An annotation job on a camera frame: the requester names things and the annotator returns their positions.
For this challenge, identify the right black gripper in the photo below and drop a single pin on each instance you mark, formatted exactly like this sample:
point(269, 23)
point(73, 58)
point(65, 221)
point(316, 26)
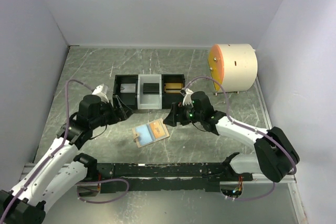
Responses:
point(177, 115)

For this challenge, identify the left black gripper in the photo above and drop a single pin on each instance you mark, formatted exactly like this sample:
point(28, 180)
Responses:
point(123, 112)

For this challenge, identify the three-compartment black white tray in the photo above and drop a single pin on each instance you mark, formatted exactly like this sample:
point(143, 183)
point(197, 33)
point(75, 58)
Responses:
point(141, 101)

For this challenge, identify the tan leather card holder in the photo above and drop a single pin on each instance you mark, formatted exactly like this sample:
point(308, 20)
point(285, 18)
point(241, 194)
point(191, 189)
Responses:
point(143, 135)

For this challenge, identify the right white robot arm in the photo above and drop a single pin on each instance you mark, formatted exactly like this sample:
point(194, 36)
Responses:
point(273, 155)

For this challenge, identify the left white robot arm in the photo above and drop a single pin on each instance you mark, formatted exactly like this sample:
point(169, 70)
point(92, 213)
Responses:
point(62, 166)

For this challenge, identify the silver card in tray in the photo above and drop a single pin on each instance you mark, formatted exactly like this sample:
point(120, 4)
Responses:
point(128, 88)

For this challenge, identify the gold card in tray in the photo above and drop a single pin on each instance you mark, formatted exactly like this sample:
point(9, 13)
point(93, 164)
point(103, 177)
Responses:
point(172, 87)

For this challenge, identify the black card in tray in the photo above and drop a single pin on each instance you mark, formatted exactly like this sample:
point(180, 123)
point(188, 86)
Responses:
point(151, 88)

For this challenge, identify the cream drum with orange face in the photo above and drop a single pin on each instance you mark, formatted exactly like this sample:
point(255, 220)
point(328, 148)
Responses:
point(234, 66)

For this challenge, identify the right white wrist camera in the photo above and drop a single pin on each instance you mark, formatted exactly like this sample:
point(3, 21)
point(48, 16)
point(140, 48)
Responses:
point(187, 100)

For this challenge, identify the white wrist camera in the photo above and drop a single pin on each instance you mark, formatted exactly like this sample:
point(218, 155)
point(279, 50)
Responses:
point(187, 100)
point(101, 91)

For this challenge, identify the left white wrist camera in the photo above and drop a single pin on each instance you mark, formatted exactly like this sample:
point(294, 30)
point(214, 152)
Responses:
point(101, 91)

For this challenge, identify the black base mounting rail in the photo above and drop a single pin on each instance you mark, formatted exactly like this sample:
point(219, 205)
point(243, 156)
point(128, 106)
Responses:
point(166, 176)

